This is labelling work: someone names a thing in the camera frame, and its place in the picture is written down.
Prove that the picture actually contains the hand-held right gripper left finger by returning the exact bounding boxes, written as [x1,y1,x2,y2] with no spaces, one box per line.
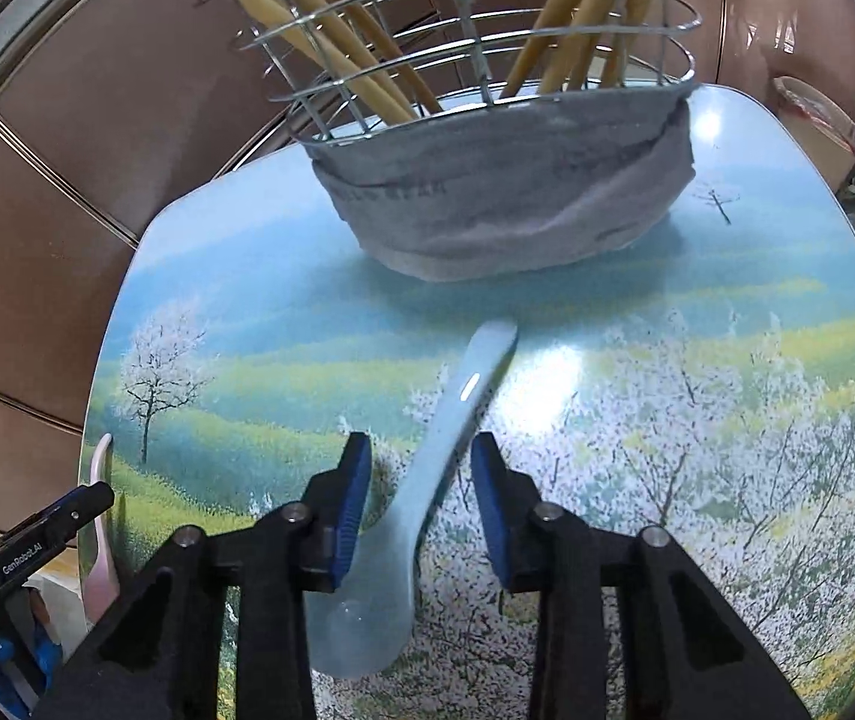
[37,431,373,720]

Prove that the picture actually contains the copper base cabinets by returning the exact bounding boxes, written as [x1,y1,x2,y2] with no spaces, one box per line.
[0,0,855,541]

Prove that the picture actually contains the wire utensil holder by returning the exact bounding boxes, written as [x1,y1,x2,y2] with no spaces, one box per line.
[209,0,702,143]

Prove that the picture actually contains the pink ceramic spoon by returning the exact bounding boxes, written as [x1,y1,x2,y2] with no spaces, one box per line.
[80,433,122,623]

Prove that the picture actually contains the grey cloth wrap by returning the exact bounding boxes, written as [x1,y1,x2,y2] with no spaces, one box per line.
[312,86,698,284]

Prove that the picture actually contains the beige trash bin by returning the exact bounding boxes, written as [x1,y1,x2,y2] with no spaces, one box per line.
[772,75,855,188]

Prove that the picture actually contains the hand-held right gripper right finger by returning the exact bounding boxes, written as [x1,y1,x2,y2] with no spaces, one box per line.
[470,431,812,720]

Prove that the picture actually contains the light blue ceramic spoon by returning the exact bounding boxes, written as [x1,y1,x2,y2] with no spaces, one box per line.
[305,319,520,677]

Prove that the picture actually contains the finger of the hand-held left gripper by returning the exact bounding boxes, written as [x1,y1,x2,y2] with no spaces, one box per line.
[0,482,115,567]

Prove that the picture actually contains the group of wooden chopsticks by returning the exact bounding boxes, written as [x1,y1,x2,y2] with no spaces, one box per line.
[108,0,672,125]

